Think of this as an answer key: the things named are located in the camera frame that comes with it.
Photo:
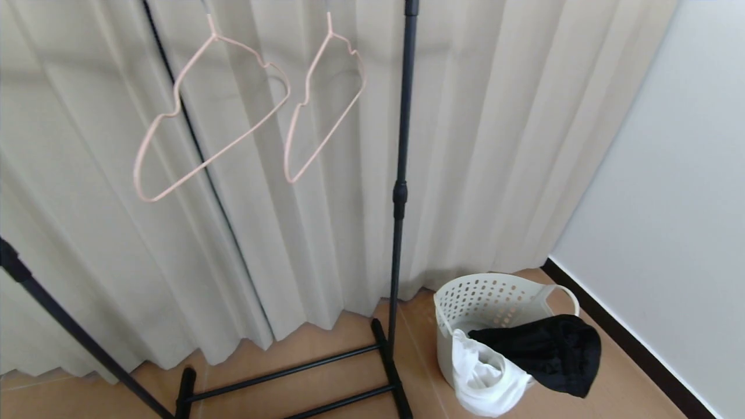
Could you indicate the beige curtain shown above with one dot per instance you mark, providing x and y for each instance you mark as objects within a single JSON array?
[{"x": 495, "y": 116}]

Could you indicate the pink clothes hanger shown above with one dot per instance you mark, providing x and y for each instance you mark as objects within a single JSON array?
[
  {"x": 326, "y": 141},
  {"x": 233, "y": 143}
]

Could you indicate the black clothes rack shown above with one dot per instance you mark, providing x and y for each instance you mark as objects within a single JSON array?
[{"x": 399, "y": 198}]

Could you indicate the black garment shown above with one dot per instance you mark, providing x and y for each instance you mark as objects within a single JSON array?
[{"x": 553, "y": 349}]

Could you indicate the white laundry basket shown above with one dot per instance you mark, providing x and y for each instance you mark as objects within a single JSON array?
[{"x": 495, "y": 291}]

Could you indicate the white printed t-shirt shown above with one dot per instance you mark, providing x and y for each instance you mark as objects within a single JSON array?
[{"x": 483, "y": 378}]

